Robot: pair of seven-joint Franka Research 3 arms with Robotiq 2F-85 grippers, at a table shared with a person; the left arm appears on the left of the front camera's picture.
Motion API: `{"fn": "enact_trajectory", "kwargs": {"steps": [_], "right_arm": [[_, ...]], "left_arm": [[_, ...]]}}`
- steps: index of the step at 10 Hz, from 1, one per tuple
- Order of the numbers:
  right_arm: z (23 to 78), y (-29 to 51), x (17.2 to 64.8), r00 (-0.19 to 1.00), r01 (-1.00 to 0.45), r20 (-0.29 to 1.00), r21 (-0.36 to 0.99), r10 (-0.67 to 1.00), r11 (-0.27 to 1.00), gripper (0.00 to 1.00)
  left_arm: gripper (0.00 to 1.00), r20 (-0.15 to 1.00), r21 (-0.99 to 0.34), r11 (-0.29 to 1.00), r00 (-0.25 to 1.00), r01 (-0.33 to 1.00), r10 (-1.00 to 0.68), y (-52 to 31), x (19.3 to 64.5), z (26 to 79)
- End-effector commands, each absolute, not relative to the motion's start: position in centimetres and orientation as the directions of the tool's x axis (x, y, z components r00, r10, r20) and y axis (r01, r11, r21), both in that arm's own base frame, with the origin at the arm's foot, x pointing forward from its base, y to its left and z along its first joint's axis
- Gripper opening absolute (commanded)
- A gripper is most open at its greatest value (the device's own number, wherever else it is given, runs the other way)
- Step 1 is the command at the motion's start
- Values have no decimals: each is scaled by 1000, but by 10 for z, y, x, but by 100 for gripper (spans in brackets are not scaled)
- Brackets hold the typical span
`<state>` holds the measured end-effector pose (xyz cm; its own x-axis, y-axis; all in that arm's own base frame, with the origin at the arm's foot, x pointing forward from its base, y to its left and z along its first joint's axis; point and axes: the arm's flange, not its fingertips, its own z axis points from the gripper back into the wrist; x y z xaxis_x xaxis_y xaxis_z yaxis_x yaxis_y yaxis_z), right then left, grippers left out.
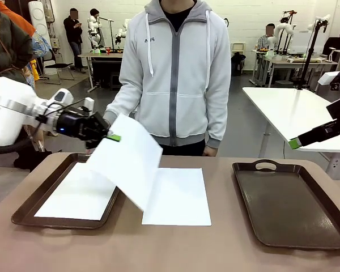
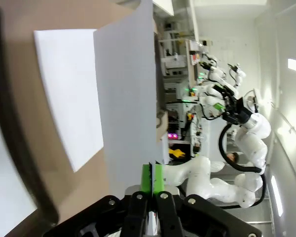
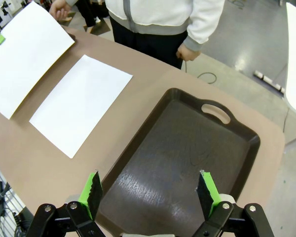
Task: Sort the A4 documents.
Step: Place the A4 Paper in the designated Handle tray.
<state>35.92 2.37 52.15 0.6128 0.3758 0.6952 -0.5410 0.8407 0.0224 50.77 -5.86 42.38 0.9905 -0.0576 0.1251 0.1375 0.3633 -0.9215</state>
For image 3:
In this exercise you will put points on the dark brown serving tray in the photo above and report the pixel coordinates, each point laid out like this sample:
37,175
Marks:
187,148

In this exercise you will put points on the white floor power strip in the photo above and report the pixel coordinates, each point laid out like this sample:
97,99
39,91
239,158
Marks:
267,80

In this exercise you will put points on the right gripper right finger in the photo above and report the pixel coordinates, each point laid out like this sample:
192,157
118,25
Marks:
208,197

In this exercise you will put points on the person's left forearm white sleeve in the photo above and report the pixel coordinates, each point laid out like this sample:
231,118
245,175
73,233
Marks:
204,27

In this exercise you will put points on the brown floor mat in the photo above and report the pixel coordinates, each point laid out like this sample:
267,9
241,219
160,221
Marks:
101,28

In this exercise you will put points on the person in white hoodie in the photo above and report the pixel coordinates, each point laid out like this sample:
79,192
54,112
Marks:
150,14

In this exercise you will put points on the white A4 paper sheet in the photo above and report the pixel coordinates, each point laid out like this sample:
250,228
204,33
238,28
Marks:
27,54
81,106

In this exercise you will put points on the person's right hand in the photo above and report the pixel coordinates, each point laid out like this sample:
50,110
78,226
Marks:
61,10

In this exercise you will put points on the person's left hand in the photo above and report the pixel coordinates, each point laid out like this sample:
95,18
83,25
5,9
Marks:
187,53

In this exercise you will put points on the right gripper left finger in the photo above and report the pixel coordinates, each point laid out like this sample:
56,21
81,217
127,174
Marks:
88,197

